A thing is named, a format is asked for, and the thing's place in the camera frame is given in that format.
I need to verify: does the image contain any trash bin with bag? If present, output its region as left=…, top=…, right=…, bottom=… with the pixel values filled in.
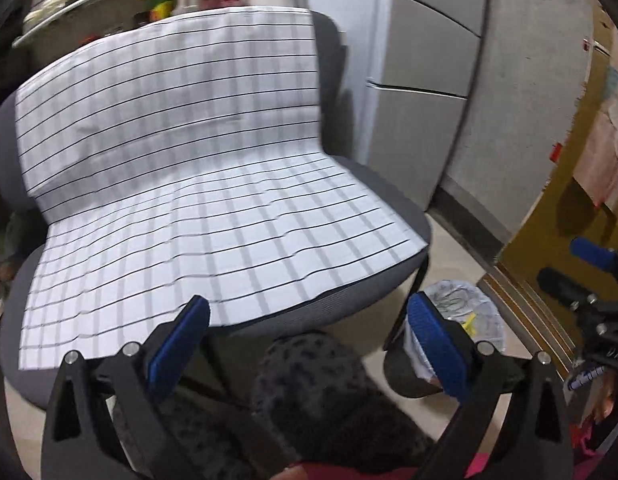
left=384, top=280, right=505, bottom=402

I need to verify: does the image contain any right hand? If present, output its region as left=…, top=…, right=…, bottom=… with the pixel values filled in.
left=588, top=368, right=618, bottom=422

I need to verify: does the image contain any striped doormat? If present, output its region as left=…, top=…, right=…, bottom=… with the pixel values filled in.
left=478, top=263, right=576, bottom=379

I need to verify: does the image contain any hanging beige cloth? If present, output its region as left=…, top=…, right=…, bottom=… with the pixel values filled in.
left=574, top=66, right=618, bottom=219

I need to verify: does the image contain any grey office chair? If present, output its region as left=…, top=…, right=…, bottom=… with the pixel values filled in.
left=0, top=8, right=433, bottom=411

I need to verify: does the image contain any white grid cloth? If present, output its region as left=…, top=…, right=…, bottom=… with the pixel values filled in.
left=12, top=5, right=430, bottom=371

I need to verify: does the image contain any silver refrigerator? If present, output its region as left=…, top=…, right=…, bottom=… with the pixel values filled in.
left=308, top=0, right=488, bottom=209

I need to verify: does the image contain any green yellow cap bottle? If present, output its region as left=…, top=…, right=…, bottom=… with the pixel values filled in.
left=149, top=0, right=174, bottom=22

